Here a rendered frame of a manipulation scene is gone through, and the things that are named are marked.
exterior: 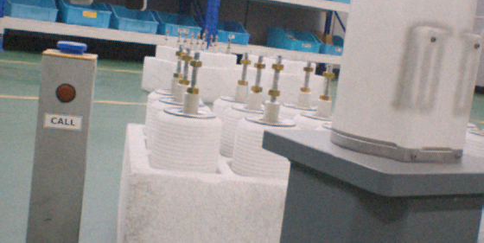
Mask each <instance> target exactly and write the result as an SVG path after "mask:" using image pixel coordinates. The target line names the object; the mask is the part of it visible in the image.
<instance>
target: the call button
mask: <svg viewBox="0 0 484 243"><path fill-rule="evenodd" d="M57 47H58V48H60V52H62V53H67V54H83V51H86V48H87V45H86V44H83V43H78V42H57Z"/></svg>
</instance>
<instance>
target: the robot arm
mask: <svg viewBox="0 0 484 243"><path fill-rule="evenodd" d="M70 1H71V3H72V4H78V5H92V3H93V1H94V0H70ZM477 1H478V0H350V4H349V14H348V19H347V29H346V34H345V39H344V44H343V54H342V59H341V68H340V73H339V79H338V88H337V95H336V101H335V106H334V115H333V125H332V131H331V135H330V142H331V143H333V144H336V145H338V146H340V147H341V148H343V149H349V150H353V151H356V152H359V153H362V154H369V155H373V156H376V157H384V158H388V159H394V160H397V161H400V162H401V163H462V153H463V148H464V144H465V139H466V135H467V130H468V119H469V114H470V109H471V105H472V101H473V94H474V84H475V80H476V75H477V71H478V66H479V62H480V53H481V45H482V39H481V36H480V35H474V34H472V31H473V27H474V19H475V10H476V5H477ZM146 4H147V0H125V2H124V6H125V7H126V8H127V9H128V10H144V9H145V8H146Z"/></svg>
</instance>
